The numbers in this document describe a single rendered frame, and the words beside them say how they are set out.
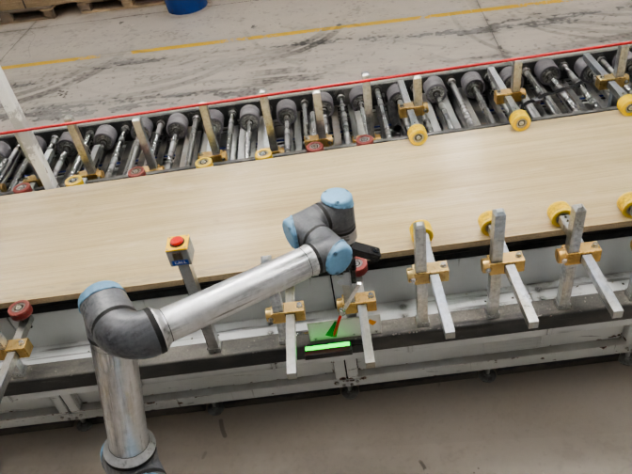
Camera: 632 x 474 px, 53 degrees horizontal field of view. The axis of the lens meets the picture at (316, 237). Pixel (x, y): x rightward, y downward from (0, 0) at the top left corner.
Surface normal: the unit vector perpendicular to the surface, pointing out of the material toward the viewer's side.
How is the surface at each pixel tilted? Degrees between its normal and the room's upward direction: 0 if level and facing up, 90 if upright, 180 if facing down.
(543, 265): 90
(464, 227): 0
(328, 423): 0
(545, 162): 0
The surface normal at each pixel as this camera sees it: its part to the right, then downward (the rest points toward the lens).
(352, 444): -0.13, -0.76
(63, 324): 0.05, 0.64
